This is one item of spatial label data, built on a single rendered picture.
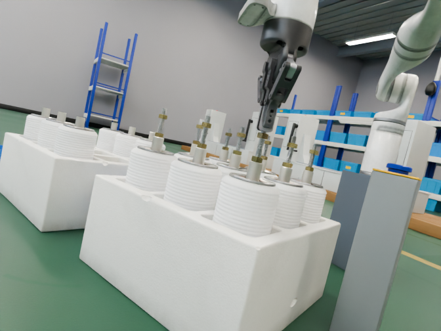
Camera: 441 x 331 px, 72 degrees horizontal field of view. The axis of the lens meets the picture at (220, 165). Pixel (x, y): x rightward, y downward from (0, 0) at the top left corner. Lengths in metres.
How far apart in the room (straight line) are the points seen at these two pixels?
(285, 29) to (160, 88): 6.80
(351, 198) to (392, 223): 0.46
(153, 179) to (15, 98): 6.33
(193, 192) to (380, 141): 0.69
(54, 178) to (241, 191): 0.49
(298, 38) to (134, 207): 0.38
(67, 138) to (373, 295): 0.74
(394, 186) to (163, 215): 0.38
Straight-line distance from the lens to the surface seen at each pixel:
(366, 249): 0.60
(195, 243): 0.46
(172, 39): 7.47
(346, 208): 1.05
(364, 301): 0.62
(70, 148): 0.84
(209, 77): 7.76
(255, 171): 0.48
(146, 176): 0.60
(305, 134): 3.59
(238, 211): 0.45
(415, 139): 2.80
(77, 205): 0.85
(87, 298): 0.59
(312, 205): 0.67
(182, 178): 0.52
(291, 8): 0.49
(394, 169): 0.60
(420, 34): 0.87
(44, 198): 0.83
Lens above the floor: 0.30
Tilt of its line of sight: 4 degrees down
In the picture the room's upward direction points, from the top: 13 degrees clockwise
